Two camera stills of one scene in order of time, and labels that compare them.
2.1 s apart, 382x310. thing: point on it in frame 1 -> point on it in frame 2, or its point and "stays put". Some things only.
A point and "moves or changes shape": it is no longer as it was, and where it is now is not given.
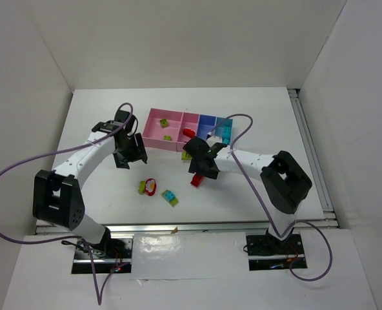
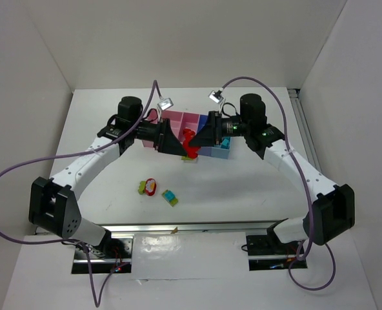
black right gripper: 202,163 -> 215,128
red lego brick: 197,180 moves or changes shape
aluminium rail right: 316,168 stays put
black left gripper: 130,152 -> 160,137
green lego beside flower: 141,187 stays put
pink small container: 188,121 stays put
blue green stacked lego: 170,197 stays put
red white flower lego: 150,186 stays put
